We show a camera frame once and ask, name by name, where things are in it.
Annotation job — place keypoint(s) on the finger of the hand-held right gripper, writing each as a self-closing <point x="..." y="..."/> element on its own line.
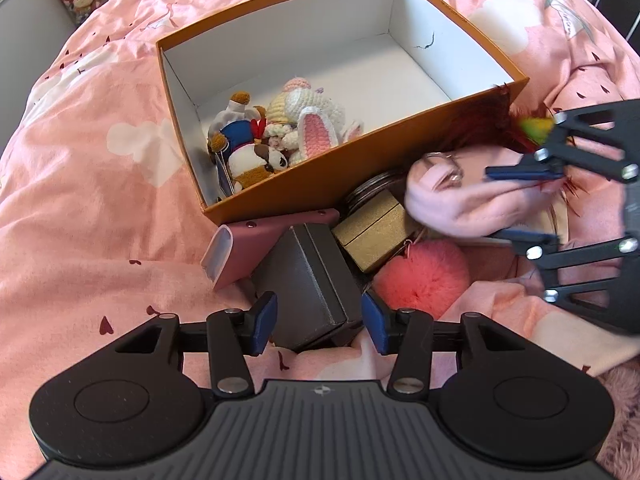
<point x="510" y="173"/>
<point x="530" y="238"/>

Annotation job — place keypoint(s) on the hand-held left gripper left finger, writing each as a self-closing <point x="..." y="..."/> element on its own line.
<point x="265" y="321"/>

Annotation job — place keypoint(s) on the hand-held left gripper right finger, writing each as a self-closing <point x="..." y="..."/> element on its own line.
<point x="375" y="325"/>

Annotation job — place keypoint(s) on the red feather toy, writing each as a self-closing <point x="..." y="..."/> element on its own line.
<point x="485" y="120"/>

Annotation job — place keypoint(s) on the black box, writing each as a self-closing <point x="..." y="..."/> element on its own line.
<point x="310" y="280"/>

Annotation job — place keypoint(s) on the pink fluffy pompom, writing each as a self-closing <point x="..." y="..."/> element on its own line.
<point x="420" y="280"/>

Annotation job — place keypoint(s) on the pink plush pouch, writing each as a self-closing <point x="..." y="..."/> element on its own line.
<point x="450" y="205"/>

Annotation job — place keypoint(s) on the pink case with clear cap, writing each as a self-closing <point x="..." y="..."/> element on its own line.
<point x="260" y="250"/>

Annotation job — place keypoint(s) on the gold box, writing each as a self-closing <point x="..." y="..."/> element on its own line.
<point x="375" y="230"/>

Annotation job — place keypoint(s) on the round metal tin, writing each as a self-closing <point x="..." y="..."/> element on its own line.
<point x="370" y="190"/>

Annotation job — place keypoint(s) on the orange cardboard box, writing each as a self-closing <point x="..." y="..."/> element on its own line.
<point x="350" y="60"/>

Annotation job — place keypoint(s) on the purple fluffy rug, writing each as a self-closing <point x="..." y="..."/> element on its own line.
<point x="622" y="420"/>

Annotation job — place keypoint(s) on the brown dog plush toy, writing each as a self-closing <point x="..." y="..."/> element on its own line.
<point x="255" y="162"/>

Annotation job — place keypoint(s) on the duck plush toy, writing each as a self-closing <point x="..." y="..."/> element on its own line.
<point x="240" y="132"/>

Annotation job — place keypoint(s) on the pink printed blanket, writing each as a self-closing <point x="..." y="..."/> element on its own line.
<point x="100" y="210"/>

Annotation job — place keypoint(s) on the crochet bunny toy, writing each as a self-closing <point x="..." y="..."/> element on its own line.
<point x="310" y="120"/>

